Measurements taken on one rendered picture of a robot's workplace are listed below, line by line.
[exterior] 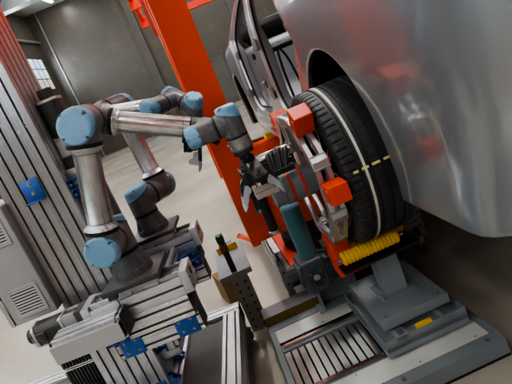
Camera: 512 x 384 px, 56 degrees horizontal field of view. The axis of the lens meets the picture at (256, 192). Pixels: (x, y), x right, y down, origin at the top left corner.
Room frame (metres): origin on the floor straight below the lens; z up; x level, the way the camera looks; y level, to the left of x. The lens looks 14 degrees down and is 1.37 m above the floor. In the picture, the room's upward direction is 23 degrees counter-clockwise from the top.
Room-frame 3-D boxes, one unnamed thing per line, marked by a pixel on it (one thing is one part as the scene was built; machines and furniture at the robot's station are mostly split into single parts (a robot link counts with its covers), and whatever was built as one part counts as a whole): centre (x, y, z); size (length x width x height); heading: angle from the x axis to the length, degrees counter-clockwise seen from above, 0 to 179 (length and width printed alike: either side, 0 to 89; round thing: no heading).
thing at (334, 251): (1.91, -0.27, 0.48); 0.16 x 0.12 x 0.17; 94
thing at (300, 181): (1.90, -0.16, 0.85); 0.21 x 0.14 x 0.14; 94
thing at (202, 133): (1.59, 0.09, 1.21); 0.11 x 0.11 x 0.08; 87
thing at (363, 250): (1.79, -0.34, 0.51); 0.29 x 0.06 x 0.06; 94
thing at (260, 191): (1.73, -0.04, 0.93); 0.09 x 0.05 x 0.05; 94
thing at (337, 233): (1.91, -0.23, 0.85); 0.54 x 0.07 x 0.54; 4
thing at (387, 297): (1.92, -0.40, 0.32); 0.40 x 0.30 x 0.28; 4
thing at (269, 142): (4.35, -0.17, 0.69); 0.52 x 0.17 x 0.35; 94
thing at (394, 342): (1.92, -0.40, 0.13); 0.50 x 0.36 x 0.10; 4
